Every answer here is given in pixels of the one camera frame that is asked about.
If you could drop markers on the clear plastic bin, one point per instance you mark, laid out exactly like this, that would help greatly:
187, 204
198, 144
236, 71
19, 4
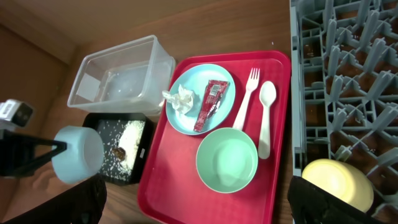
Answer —
127, 78

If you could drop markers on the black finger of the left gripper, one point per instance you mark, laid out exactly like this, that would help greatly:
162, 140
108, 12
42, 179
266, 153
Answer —
18, 153

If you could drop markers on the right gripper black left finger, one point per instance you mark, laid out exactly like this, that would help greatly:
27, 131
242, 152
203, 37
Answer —
81, 204

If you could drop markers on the food scraps with rice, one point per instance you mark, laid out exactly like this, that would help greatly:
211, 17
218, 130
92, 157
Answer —
121, 141

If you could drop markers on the grey dishwasher rack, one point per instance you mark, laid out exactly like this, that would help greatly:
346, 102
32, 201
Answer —
344, 91

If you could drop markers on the white plastic spoon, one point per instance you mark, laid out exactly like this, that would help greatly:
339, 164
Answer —
267, 96

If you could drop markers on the light blue plate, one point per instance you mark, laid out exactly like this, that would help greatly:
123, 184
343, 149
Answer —
196, 79

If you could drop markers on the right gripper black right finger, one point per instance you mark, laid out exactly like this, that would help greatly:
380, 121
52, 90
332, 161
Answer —
312, 205

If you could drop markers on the black waste tray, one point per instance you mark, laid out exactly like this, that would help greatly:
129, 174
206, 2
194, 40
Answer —
91, 121

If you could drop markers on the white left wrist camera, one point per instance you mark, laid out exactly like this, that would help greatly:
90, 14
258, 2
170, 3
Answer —
15, 114

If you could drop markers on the white napkin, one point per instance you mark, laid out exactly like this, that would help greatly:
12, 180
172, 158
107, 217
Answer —
182, 101

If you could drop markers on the white plastic fork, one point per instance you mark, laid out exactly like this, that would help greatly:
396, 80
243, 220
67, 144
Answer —
251, 85

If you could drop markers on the red serving tray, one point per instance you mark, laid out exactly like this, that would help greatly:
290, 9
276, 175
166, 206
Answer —
170, 189

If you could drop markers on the yellow plastic cup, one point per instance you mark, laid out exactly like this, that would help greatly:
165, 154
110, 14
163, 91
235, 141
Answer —
342, 180

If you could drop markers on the mint green bowl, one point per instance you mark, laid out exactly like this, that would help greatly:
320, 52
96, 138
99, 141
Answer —
226, 160

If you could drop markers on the light blue small bowl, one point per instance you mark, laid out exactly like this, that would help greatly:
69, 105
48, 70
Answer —
83, 156

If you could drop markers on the red ketchup packet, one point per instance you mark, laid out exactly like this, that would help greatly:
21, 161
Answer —
214, 90

